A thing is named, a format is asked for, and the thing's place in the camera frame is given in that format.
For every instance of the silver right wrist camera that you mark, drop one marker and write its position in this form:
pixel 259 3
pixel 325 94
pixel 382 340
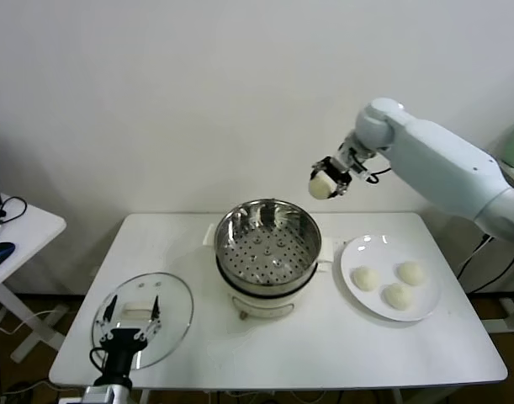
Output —
pixel 364 172

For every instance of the blue computer mouse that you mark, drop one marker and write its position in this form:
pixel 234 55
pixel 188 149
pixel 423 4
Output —
pixel 0 252

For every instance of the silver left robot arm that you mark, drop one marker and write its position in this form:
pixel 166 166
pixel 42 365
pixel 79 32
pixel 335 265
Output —
pixel 111 395

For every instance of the white side table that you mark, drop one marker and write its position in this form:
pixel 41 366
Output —
pixel 33 227

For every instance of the white electric cooker base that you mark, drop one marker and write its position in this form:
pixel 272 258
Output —
pixel 261 305

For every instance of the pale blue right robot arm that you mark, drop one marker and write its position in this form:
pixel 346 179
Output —
pixel 433 160

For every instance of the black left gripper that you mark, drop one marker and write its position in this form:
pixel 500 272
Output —
pixel 122 341

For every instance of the white steamed baozi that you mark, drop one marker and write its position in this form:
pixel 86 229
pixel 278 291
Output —
pixel 365 278
pixel 411 272
pixel 397 296
pixel 320 187

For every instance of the round glass pot lid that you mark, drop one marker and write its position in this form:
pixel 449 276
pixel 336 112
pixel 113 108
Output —
pixel 174 303

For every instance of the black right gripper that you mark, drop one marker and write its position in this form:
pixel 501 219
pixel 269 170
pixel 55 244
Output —
pixel 337 170

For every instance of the round white plate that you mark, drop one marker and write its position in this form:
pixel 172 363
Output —
pixel 378 252

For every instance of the stainless steel steamer basket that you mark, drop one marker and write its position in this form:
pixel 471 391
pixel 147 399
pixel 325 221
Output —
pixel 244 235

